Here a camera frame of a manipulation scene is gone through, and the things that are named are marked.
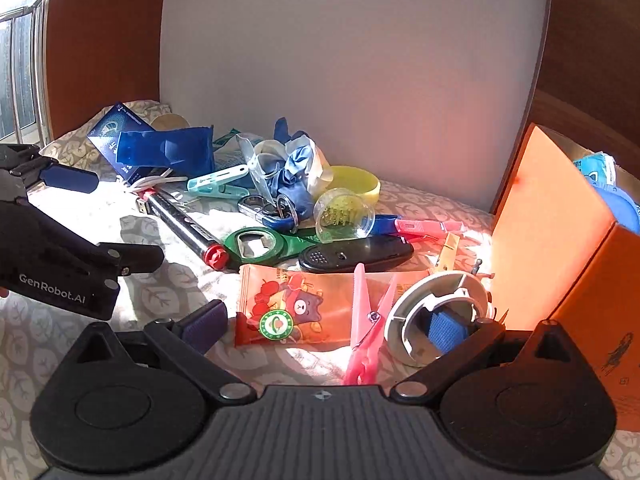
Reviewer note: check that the metal window railing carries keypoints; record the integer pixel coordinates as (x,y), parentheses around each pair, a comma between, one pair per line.
(25,60)

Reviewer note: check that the blue plastic pouch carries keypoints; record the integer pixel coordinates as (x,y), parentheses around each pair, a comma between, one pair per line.
(175,147)

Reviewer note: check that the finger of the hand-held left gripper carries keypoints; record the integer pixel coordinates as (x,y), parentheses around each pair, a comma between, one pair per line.
(70,180)
(135,257)

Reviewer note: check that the clear round container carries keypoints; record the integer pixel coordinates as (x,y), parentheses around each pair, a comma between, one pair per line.
(345,215)

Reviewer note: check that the orange snack packet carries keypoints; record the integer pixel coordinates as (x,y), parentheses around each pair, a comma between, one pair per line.
(290,310)

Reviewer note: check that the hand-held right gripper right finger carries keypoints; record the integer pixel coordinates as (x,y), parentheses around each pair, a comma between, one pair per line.
(445,331)

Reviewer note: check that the blue rubber glove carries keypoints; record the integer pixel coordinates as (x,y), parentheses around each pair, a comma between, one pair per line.
(282,130)

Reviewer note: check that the green bottle opener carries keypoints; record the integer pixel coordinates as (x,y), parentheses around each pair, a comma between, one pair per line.
(292,246)

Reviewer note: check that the orange cardboard box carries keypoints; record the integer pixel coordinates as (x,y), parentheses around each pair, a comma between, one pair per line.
(550,240)

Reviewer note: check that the clear plastic bag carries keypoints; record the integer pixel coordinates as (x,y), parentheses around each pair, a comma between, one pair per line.
(250,155)

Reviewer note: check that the teal clothespin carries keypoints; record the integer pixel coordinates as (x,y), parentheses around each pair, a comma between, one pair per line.
(220,180)

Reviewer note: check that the yellow plastic bowl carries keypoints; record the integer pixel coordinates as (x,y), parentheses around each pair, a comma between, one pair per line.
(357,182)

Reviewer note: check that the white green wipes packet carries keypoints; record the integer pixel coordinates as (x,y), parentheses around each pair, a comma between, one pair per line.
(227,142)

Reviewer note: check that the crumpled blue face mask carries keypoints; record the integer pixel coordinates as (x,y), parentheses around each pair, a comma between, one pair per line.
(290,172)

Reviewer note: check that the wooden clothespin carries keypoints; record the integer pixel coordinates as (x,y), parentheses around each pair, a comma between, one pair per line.
(448,252)

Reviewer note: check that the brown wooden panel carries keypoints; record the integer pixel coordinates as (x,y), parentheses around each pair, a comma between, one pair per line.
(590,35)
(105,35)

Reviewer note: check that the pink clothespin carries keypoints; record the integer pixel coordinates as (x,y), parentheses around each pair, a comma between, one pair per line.
(361,305)
(425,227)

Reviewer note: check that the light blue packet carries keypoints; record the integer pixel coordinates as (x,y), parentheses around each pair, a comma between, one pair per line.
(595,167)

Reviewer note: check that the blue clothespin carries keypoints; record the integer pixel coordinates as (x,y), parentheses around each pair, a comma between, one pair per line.
(385,224)

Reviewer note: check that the black tube with red cap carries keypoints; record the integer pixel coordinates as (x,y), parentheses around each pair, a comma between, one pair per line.
(180,220)

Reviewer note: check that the white round reel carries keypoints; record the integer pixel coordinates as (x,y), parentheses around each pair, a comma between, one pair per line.
(415,305)

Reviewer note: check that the blue cardboard box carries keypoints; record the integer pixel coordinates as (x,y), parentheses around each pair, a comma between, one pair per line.
(112,130)

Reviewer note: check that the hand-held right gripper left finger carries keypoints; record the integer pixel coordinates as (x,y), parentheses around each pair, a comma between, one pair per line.
(207,322)

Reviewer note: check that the blue cloth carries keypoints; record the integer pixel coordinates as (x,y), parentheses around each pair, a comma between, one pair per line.
(620,205)

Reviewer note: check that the black phone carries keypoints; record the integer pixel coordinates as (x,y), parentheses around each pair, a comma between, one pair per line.
(355,255)

